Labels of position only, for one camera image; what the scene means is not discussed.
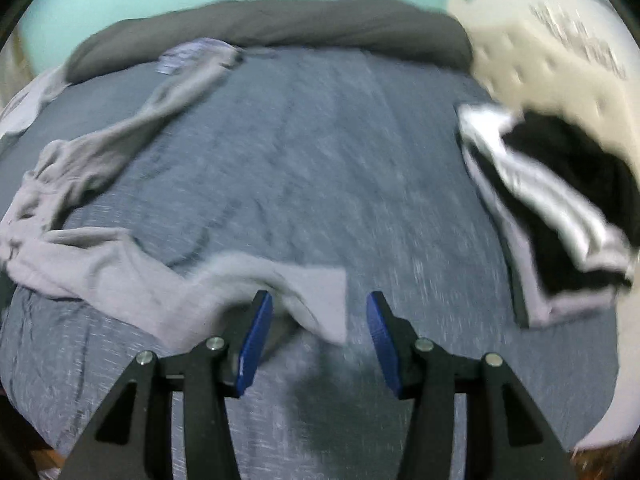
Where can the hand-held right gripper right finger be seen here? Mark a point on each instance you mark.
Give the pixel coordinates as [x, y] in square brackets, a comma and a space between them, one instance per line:
[382, 345]

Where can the small purple-grey cloth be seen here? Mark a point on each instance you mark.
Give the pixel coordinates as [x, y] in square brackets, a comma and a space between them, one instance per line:
[180, 55]

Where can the cream tufted headboard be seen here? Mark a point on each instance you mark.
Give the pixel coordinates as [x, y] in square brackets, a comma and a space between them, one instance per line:
[525, 60]

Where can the dark grey duvet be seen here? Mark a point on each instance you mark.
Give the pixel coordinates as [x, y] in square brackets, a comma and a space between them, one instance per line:
[300, 22]

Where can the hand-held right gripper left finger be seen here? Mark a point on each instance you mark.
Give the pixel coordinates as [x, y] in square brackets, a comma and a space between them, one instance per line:
[255, 345]

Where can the white garment with black trim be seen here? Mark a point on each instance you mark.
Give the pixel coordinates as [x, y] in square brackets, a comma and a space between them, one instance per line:
[550, 205]

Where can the light grey pants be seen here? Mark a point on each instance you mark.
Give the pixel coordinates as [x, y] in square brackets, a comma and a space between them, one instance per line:
[100, 270]

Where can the blue-grey bedspread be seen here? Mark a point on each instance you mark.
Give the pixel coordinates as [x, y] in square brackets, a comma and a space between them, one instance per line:
[325, 160]

